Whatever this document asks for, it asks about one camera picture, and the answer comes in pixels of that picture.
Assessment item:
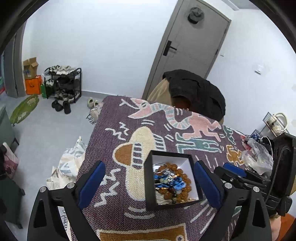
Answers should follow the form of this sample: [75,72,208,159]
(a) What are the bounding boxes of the clear plastic bag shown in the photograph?
[240,138,273,177]

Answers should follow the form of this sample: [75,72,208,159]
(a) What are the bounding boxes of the black open jewelry box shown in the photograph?
[144,151,204,211]

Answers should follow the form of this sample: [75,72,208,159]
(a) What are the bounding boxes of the green leaf floor mat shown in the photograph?
[10,94,39,126]

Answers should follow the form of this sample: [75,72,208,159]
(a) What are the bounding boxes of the orange paper bag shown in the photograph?
[25,75,42,95]

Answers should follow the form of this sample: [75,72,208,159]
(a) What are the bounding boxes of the black shoe rack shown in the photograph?
[42,65,82,103]

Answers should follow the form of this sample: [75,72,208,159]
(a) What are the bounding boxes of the grey sofa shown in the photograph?
[0,103,19,152]

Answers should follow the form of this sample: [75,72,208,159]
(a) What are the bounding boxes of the black shoes on floor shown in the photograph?
[51,100,71,114]

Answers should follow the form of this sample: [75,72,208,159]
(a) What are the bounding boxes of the brown cardboard box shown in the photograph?
[23,57,39,79]

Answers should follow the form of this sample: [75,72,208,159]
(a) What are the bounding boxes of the brown walnut bead bracelet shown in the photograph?
[154,162,193,201]

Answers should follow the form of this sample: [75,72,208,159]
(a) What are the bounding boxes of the purple patterned woven blanket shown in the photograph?
[79,96,245,240]

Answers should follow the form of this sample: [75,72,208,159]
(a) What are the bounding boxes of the beige chair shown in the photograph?
[147,79,224,124]

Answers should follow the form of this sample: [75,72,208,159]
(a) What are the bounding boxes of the person's right hand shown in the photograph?
[269,216,281,241]

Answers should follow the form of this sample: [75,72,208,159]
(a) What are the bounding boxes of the grey open closet doorway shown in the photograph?
[1,22,26,98]

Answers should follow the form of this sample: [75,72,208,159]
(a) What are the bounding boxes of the patterned white tote bag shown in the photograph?
[46,137,87,190]

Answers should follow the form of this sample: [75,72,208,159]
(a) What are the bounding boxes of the black door handle lock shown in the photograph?
[163,41,177,56]

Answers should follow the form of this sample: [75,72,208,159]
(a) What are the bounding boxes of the grey room door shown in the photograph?
[142,1,231,99]

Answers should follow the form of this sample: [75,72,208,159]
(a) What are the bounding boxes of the grey cap on door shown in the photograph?
[188,7,205,25]

